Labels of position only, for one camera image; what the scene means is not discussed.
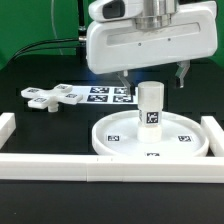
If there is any black upright cable connector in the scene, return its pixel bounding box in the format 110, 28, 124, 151
77, 0, 87, 38

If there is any black cable bundle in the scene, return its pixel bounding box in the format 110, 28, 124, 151
8, 37, 88, 64

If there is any white front fence bar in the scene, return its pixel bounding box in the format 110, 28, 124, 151
0, 153, 224, 183

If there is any white round table top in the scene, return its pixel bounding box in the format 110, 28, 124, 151
92, 110, 209, 158

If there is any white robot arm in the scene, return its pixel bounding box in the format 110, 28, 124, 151
86, 0, 218, 95

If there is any white marker sheet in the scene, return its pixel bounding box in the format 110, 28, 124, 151
72, 86, 138, 105

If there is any white cross-shaped table base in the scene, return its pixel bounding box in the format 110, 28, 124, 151
21, 84, 83, 113

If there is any white right fence bar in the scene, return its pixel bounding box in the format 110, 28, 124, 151
201, 116, 224, 157

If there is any white left fence bar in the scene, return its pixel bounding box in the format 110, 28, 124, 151
0, 113, 16, 149

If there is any thin white cable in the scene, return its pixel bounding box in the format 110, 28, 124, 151
50, 0, 64, 56

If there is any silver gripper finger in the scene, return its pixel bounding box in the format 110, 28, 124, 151
117, 70, 134, 96
175, 60, 190, 88

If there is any white fence bar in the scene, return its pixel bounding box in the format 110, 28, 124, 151
0, 153, 224, 183
0, 113, 16, 149
201, 116, 224, 157

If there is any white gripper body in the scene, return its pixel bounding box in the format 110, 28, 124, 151
86, 0, 218, 74

